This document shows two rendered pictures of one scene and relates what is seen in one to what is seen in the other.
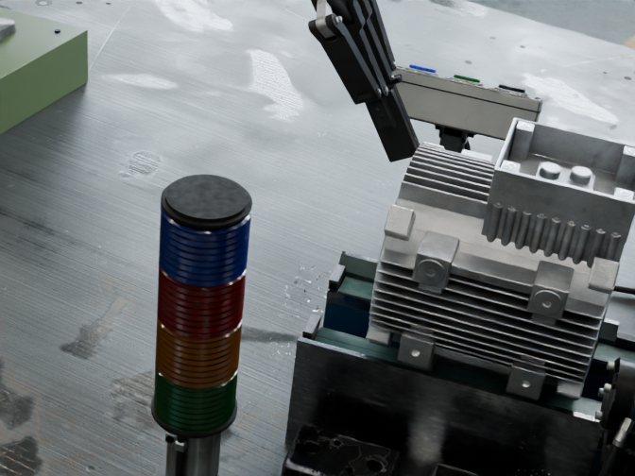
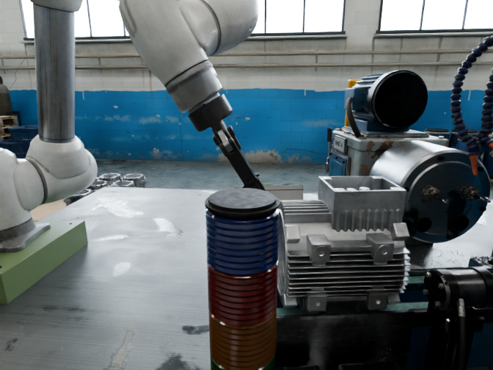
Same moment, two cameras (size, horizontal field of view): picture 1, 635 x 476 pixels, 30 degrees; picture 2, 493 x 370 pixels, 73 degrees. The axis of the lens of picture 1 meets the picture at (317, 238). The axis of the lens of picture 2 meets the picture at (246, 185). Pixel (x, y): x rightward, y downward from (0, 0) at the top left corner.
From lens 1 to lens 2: 55 cm
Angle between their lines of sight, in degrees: 24
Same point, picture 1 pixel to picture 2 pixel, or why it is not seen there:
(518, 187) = (348, 198)
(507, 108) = (290, 191)
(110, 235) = (115, 302)
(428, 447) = (326, 357)
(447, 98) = not seen: hidden behind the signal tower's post
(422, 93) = not seen: hidden behind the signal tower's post
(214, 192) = (244, 194)
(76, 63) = (81, 236)
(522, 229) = (353, 220)
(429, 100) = not seen: hidden behind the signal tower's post
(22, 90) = (57, 249)
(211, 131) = (149, 248)
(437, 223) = (309, 230)
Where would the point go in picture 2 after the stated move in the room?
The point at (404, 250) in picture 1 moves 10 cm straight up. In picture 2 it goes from (298, 248) to (301, 189)
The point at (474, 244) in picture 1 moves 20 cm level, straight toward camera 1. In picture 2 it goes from (331, 235) to (401, 310)
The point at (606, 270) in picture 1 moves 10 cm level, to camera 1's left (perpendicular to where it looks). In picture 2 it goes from (402, 227) to (348, 235)
